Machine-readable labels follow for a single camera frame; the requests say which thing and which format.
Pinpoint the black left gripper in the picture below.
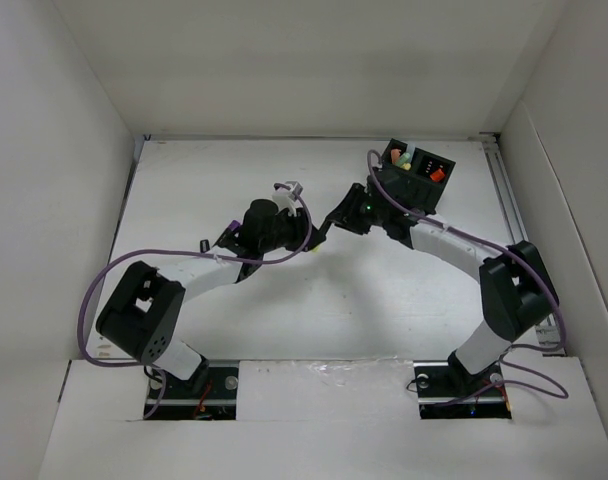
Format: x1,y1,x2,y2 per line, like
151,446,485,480
259,206,323,254

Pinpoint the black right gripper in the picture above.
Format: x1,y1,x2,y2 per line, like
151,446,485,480
326,182,389,235

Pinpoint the mint green pastel highlighter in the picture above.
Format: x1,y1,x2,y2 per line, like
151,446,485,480
393,152,411,168

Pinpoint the black highlighter orange cap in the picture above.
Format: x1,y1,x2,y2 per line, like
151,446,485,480
430,169,446,183

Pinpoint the blue pastel highlighter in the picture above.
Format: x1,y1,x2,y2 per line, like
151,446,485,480
407,142,417,157

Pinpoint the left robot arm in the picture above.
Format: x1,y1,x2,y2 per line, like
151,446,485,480
96,199,313,397

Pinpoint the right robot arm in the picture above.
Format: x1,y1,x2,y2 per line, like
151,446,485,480
320,178,560,394

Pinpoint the black two-compartment container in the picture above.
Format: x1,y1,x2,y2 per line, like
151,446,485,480
379,139,456,215

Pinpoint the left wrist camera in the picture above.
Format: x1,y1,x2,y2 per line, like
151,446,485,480
272,181,303,216

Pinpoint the aluminium rail right side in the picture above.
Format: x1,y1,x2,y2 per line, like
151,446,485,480
481,135,567,357

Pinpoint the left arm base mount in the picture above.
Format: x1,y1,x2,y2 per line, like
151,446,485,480
143,361,240,421

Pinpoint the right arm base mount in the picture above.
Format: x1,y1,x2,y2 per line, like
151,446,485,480
406,358,512,420

